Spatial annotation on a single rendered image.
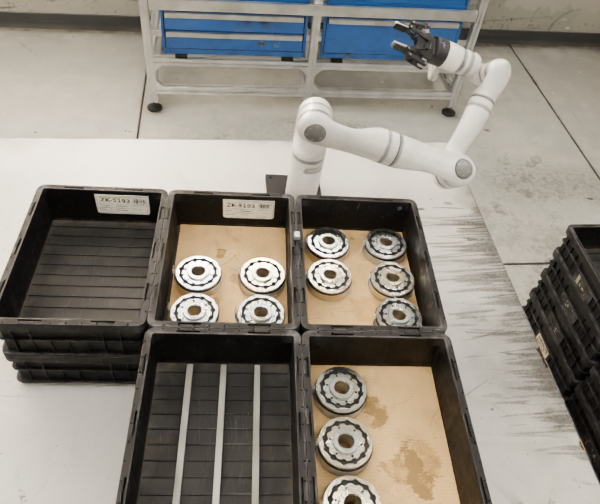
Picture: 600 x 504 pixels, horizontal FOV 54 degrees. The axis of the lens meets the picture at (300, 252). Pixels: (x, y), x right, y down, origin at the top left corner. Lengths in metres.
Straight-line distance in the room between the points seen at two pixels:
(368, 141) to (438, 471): 0.82
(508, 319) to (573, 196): 1.77
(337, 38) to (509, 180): 1.14
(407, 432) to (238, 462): 0.33
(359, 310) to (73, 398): 0.65
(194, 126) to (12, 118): 0.92
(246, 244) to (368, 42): 1.99
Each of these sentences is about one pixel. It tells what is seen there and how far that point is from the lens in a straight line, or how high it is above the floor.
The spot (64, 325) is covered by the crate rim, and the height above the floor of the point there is 0.93.
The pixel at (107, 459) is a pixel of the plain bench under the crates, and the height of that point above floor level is 0.70.
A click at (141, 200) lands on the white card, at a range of 1.47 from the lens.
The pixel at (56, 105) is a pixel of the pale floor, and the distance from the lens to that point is 3.50.
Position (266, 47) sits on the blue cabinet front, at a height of 0.37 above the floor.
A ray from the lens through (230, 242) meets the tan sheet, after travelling 1.46.
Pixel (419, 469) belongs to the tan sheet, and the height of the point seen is 0.83.
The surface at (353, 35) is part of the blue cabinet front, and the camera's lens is 3.23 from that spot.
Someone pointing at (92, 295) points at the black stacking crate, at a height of 0.83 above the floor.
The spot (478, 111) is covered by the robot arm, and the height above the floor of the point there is 0.99.
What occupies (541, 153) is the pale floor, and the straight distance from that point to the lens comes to 3.54.
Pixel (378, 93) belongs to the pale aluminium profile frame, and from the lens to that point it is 3.41.
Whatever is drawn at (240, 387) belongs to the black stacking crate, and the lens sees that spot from 1.22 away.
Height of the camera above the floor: 1.88
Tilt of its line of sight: 47 degrees down
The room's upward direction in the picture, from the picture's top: 7 degrees clockwise
